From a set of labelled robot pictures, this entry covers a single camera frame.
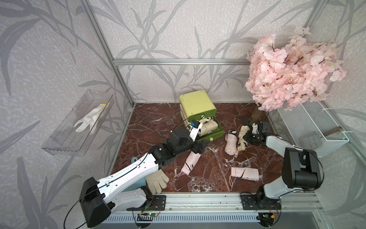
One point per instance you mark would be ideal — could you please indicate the pink umbrella left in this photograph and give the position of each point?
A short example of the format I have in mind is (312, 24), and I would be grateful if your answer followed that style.
(189, 165)

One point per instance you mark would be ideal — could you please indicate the cream umbrella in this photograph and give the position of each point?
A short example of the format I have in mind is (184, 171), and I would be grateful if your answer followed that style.
(208, 126)
(242, 143)

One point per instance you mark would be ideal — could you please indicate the pink umbrella front right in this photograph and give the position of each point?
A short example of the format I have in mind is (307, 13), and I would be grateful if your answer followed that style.
(245, 173)

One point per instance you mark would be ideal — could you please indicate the brush in basket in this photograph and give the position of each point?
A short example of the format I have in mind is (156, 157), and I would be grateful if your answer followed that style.
(314, 140)

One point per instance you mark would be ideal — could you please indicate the white wire basket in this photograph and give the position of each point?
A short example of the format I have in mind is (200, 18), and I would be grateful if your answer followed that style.
(312, 116)

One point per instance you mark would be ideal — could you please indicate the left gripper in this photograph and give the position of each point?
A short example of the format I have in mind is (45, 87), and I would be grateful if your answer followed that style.
(195, 149)

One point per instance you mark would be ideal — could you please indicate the pink cherry blossom tree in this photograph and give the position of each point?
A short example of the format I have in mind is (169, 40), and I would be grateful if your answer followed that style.
(289, 76)

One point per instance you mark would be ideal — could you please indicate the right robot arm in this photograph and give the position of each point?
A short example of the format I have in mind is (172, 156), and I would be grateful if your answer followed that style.
(301, 169)

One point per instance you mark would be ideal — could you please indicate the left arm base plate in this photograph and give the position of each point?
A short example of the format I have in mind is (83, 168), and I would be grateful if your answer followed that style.
(158, 203)

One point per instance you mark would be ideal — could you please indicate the pink umbrella by cabinet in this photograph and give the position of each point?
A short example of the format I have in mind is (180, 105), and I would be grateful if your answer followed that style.
(231, 143)

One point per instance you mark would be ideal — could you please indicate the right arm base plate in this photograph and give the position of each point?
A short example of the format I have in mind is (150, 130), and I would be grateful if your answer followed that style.
(255, 202)

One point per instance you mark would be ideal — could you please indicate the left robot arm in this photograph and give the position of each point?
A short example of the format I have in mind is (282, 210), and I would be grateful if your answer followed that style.
(100, 198)

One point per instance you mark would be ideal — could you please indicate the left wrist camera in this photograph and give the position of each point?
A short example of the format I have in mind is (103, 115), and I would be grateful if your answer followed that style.
(195, 127)

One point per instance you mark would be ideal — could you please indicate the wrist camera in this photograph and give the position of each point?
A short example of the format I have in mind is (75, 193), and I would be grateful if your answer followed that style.
(195, 127)
(255, 128)

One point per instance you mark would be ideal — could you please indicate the blue dustpan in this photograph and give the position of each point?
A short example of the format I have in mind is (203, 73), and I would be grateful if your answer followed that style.
(137, 171)

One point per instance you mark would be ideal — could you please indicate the white glove on shelf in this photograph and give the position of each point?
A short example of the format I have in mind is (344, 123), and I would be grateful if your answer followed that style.
(90, 120)

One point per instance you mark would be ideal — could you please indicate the aluminium front rail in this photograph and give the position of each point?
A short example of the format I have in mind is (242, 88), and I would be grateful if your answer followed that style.
(230, 202)

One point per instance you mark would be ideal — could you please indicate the green bottom drawer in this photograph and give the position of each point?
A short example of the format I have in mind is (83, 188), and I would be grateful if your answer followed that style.
(219, 132)

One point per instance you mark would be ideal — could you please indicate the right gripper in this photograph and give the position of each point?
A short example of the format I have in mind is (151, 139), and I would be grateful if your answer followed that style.
(247, 137)

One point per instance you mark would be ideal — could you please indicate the green drawer cabinet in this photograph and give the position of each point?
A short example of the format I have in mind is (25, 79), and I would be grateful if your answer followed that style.
(196, 106)

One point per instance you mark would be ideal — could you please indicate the clear acrylic wall shelf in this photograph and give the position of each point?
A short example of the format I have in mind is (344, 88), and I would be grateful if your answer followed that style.
(64, 141)

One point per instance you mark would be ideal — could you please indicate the white work glove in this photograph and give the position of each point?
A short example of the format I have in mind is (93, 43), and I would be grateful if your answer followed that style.
(156, 182)

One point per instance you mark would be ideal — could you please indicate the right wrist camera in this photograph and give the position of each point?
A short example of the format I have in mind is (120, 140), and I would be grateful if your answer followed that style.
(255, 128)

